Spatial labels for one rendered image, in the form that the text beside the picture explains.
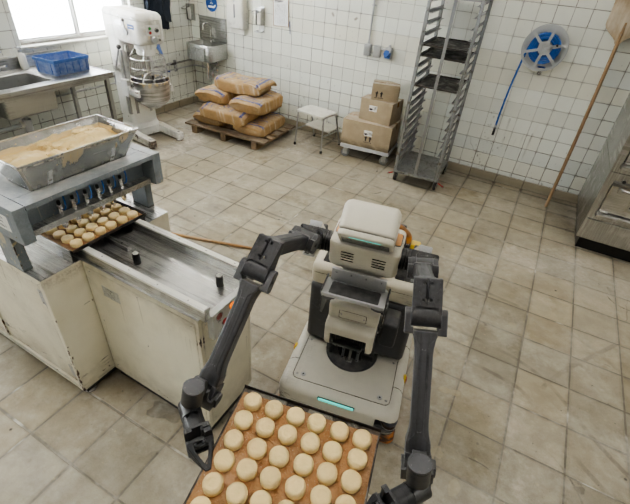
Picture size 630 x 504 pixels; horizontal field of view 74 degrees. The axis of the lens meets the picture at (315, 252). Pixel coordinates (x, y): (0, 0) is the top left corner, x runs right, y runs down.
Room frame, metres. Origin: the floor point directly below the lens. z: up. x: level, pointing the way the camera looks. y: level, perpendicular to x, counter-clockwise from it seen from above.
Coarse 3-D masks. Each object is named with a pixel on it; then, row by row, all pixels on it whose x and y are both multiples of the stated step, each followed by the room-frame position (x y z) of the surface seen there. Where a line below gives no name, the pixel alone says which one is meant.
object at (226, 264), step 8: (136, 224) 1.70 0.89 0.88; (144, 224) 1.69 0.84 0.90; (152, 224) 1.69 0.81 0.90; (144, 232) 1.68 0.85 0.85; (152, 232) 1.66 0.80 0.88; (160, 232) 1.63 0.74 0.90; (168, 232) 1.64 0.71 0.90; (160, 240) 1.63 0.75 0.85; (168, 240) 1.61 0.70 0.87; (176, 240) 1.58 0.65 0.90; (184, 240) 1.58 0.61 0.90; (176, 248) 1.59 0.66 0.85; (184, 248) 1.56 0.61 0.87; (192, 248) 1.54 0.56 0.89; (200, 248) 1.53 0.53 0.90; (192, 256) 1.54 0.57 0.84; (200, 256) 1.52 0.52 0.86; (208, 256) 1.50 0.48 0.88; (216, 256) 1.48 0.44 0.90; (224, 256) 1.49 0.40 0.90; (216, 264) 1.48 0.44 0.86; (224, 264) 1.46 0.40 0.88; (232, 264) 1.44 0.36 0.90; (232, 272) 1.44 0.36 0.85
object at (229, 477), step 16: (240, 400) 0.69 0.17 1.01; (256, 416) 0.65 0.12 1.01; (224, 432) 0.60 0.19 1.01; (304, 432) 0.62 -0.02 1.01; (352, 432) 0.63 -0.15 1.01; (224, 448) 0.56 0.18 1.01; (240, 448) 0.56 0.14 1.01; (288, 448) 0.57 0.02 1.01; (320, 448) 0.58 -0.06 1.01; (352, 448) 0.59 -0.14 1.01; (288, 464) 0.53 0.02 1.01; (336, 464) 0.54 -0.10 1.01; (368, 464) 0.55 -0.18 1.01; (224, 480) 0.48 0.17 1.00; (240, 480) 0.48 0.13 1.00; (256, 480) 0.49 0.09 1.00; (336, 480) 0.50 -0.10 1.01; (368, 480) 0.51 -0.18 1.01; (192, 496) 0.44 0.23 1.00; (224, 496) 0.44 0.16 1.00; (272, 496) 0.45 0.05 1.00; (304, 496) 0.46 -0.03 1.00; (336, 496) 0.47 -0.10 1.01; (352, 496) 0.47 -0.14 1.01
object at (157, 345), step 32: (128, 256) 1.50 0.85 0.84; (160, 256) 1.52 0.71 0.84; (96, 288) 1.42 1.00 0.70; (128, 288) 1.32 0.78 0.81; (192, 288) 1.32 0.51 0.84; (224, 288) 1.34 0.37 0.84; (128, 320) 1.34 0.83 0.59; (160, 320) 1.24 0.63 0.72; (192, 320) 1.15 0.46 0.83; (128, 352) 1.37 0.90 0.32; (160, 352) 1.26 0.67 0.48; (192, 352) 1.16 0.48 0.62; (160, 384) 1.28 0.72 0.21; (224, 384) 1.24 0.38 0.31
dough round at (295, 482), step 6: (288, 480) 0.48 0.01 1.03; (294, 480) 0.48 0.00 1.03; (300, 480) 0.49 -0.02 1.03; (288, 486) 0.47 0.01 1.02; (294, 486) 0.47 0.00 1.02; (300, 486) 0.47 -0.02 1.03; (288, 492) 0.46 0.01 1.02; (294, 492) 0.46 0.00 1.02; (300, 492) 0.46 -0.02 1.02; (294, 498) 0.45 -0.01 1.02; (300, 498) 0.45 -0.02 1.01
